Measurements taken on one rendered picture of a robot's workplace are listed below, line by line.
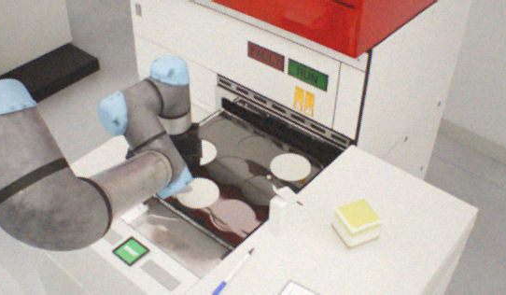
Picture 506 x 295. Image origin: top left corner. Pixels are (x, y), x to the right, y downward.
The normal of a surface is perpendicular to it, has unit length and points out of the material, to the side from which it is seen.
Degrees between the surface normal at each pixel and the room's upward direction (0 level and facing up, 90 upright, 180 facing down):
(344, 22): 90
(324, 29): 90
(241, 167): 0
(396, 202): 0
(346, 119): 90
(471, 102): 90
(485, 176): 0
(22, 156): 42
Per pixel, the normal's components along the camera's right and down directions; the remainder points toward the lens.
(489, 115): -0.64, 0.48
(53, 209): 0.65, 0.18
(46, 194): 0.57, -0.12
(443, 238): 0.02, -0.77
